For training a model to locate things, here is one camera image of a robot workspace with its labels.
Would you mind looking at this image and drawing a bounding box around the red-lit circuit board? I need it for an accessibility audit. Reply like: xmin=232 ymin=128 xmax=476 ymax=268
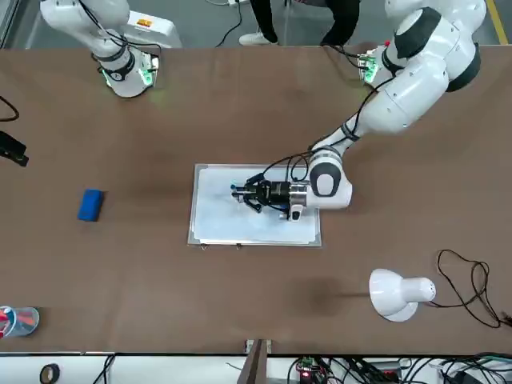
xmin=294 ymin=354 xmax=322 ymax=379

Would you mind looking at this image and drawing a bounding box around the black tape roll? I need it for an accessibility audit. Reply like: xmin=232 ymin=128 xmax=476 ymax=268
xmin=39 ymin=362 xmax=62 ymax=384

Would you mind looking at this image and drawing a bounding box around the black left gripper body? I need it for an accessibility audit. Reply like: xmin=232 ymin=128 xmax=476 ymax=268
xmin=262 ymin=180 xmax=293 ymax=210

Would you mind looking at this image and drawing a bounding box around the black lamp cable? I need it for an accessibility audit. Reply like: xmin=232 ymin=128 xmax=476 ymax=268
xmin=424 ymin=249 xmax=512 ymax=330

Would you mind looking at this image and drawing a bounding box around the clear plastic pen cup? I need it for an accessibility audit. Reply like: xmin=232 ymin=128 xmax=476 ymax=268
xmin=0 ymin=305 xmax=42 ymax=340

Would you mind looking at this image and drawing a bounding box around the white control box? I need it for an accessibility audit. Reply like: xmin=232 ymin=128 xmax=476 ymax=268
xmin=126 ymin=9 xmax=183 ymax=50

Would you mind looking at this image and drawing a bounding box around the blue whiteboard eraser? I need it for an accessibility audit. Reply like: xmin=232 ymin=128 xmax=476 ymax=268
xmin=76 ymin=188 xmax=106 ymax=222

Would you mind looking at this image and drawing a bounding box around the silver-framed whiteboard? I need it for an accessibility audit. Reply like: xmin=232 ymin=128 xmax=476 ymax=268
xmin=186 ymin=162 xmax=323 ymax=250

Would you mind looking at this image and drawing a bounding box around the aluminium frame post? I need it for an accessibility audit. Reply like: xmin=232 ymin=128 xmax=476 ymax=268
xmin=238 ymin=338 xmax=274 ymax=384

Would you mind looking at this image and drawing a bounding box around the person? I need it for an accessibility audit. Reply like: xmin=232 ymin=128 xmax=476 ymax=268
xmin=238 ymin=0 xmax=362 ymax=47

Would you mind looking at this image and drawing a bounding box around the white desk lamp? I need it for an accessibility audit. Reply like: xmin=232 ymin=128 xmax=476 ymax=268
xmin=367 ymin=268 xmax=438 ymax=323

